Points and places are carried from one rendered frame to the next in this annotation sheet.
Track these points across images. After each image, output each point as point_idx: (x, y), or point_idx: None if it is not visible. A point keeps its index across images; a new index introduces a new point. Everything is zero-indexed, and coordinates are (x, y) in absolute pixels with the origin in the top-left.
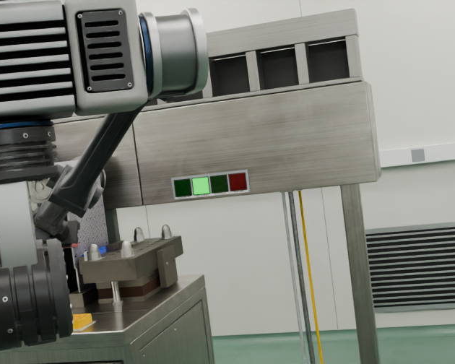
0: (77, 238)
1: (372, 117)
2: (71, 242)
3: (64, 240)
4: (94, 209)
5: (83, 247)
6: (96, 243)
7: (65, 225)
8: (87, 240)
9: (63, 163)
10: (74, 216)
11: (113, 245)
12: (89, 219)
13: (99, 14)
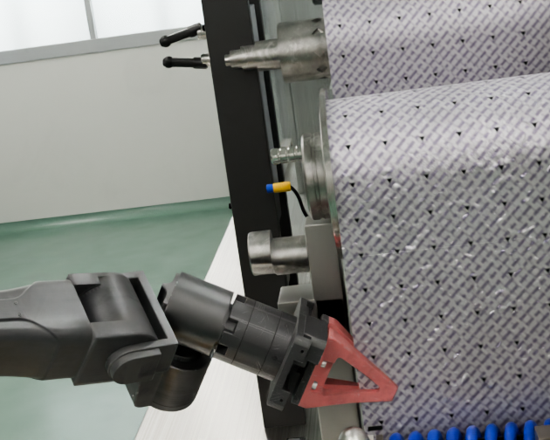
0: (283, 395)
1: None
2: (267, 400)
3: (272, 380)
4: None
5: (437, 403)
6: (543, 397)
7: (113, 368)
8: (475, 384)
9: (427, 100)
10: (386, 299)
11: (543, 439)
12: (502, 313)
13: None
